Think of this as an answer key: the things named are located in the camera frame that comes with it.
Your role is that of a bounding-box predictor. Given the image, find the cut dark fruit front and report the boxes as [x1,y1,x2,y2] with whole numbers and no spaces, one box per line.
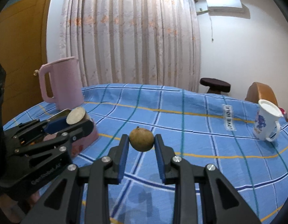
[66,107,90,125]

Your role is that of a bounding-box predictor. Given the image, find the small brown longan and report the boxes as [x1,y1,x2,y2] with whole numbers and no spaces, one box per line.
[129,126,154,152]

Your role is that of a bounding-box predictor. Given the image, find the person left hand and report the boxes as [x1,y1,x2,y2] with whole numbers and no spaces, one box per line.
[0,191,40,223]

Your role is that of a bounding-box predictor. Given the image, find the pink electric kettle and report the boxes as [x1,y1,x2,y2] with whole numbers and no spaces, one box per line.
[38,57,84,110]

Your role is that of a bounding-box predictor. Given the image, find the blue plaid tablecloth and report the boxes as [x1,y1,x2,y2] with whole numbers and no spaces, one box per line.
[3,84,288,223]

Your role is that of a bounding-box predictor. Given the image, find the wooden door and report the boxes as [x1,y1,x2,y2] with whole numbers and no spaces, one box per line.
[0,0,46,123]

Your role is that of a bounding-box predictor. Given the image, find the white blue floral mug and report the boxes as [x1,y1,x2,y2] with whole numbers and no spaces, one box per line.
[253,99,282,142]

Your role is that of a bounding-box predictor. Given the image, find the dark round stool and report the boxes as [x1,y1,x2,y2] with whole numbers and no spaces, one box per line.
[200,77,231,95]

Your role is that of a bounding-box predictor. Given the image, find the brown leather chair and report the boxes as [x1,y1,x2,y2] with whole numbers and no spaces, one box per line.
[245,82,278,106]

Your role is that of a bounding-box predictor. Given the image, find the pink floral curtain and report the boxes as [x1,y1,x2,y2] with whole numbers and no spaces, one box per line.
[59,0,201,92]

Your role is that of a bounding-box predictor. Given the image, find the white air conditioner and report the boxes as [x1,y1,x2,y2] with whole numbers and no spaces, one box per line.
[206,0,243,12]

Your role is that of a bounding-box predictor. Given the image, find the air conditioner cord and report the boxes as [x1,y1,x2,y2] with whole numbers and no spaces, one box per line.
[209,16,215,43]

